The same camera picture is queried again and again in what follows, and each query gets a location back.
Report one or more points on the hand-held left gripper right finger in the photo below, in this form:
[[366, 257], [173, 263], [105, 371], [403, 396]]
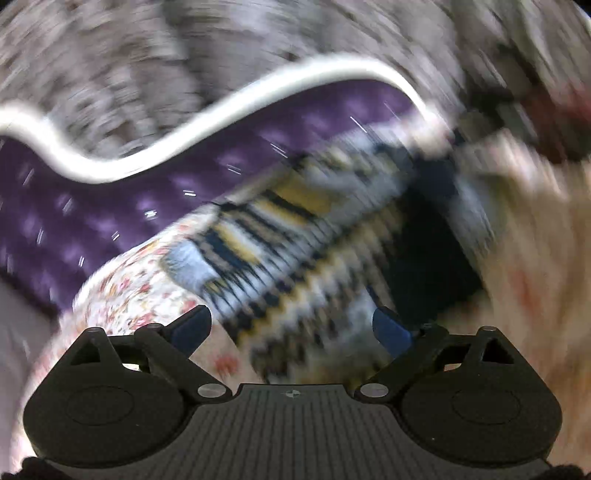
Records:
[[392, 331]]

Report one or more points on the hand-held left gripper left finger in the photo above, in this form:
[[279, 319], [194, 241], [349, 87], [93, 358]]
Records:
[[191, 328]]

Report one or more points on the yellow navy white patterned sweater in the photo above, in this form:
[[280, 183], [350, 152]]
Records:
[[295, 258]]

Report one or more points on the floral bed sheet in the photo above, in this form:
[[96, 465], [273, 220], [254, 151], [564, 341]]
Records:
[[129, 288]]

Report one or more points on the grey cushion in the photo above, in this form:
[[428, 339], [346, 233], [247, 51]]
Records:
[[18, 332]]

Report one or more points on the brown silver damask curtain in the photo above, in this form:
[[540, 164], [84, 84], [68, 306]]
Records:
[[138, 64]]

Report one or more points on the purple tufted sofa white frame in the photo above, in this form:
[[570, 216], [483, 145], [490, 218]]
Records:
[[115, 207]]

